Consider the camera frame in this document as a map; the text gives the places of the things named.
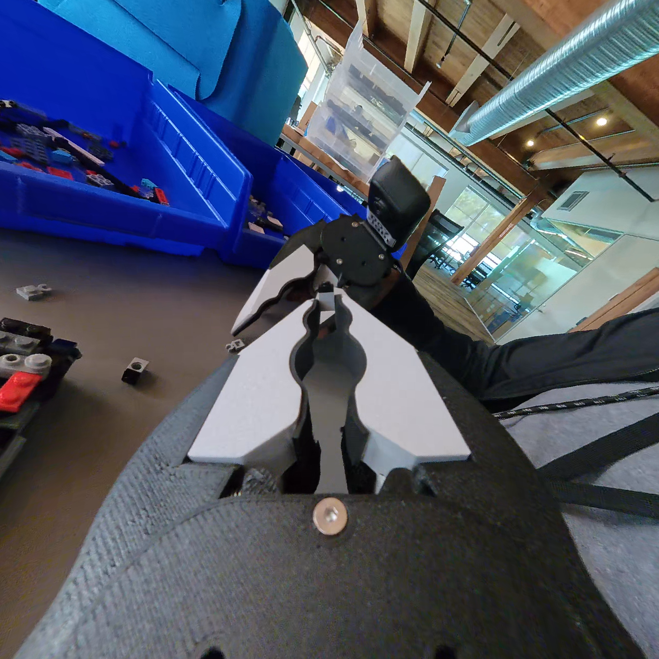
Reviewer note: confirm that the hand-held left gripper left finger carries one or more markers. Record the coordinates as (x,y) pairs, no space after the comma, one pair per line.
(247,406)

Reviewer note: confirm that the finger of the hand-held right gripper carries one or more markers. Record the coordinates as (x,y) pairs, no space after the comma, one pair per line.
(273,291)
(301,239)

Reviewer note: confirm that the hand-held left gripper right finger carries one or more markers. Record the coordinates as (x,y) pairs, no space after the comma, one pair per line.
(406,406)

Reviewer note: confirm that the person's right forearm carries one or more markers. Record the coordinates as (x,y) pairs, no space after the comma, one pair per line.
(515,360)

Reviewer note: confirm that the grey desk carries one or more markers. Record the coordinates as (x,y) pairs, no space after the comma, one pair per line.
(103,463)

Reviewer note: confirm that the blue plastic bin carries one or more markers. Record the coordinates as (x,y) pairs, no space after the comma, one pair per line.
(298,190)
(195,170)

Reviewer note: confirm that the black mesh office chair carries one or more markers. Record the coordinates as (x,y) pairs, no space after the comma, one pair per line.
(437,231)

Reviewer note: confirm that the black and white lego cube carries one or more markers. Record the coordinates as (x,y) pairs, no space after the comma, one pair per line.
(135,371)

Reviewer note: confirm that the clear plastic drawer stack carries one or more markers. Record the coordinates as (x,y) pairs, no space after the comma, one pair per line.
(365,103)

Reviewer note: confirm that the light blue felt bag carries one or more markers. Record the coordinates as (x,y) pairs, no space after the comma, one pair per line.
(231,51)

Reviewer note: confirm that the grey and red lego build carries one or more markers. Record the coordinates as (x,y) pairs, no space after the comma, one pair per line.
(20,386)

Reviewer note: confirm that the grey lego clip plate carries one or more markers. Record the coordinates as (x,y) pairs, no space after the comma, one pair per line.
(31,293)

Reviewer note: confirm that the person's grey shirt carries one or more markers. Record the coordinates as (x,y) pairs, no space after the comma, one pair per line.
(618,566)

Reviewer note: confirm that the wall air vent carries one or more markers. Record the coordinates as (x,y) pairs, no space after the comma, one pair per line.
(573,200)

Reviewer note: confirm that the silver ventilation duct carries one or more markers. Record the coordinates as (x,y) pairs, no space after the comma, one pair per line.
(566,56)

